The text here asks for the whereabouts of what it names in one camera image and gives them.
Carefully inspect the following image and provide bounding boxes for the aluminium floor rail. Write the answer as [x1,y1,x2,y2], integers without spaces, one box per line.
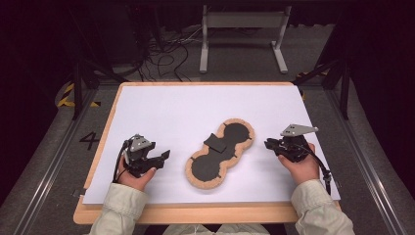
[324,87,409,235]
[12,87,99,235]

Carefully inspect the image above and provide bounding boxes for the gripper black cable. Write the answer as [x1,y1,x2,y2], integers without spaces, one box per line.
[301,144,333,197]
[112,136,135,184]

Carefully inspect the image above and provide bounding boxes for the white sheet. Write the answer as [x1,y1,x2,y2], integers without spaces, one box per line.
[82,84,342,206]

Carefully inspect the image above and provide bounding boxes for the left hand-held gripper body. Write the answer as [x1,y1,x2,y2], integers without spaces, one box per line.
[121,133,157,178]

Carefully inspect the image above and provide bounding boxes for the wooden table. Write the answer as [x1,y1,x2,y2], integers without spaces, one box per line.
[72,81,344,226]

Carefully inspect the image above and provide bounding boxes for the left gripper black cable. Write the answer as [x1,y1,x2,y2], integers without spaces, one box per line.
[112,136,135,184]

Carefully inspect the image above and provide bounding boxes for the person's left hand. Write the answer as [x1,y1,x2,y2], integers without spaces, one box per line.
[116,156,158,192]

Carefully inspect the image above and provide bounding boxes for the black floor cables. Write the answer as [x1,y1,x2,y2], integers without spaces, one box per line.
[138,23,205,83]

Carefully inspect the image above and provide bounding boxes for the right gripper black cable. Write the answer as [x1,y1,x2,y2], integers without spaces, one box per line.
[301,144,333,197]

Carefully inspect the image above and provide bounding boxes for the tan fleece earmuff with strap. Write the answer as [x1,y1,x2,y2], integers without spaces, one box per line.
[184,117,256,191]

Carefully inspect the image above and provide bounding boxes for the black metal stand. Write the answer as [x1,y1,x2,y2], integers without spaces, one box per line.
[293,13,352,121]
[68,6,129,121]

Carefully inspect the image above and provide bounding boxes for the person's right hand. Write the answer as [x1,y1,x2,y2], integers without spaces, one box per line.
[277,142,321,187]

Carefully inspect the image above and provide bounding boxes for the white metal stand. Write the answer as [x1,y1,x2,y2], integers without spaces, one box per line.
[199,4,293,74]

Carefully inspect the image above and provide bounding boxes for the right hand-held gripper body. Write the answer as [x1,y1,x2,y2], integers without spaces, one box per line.
[279,123,319,164]

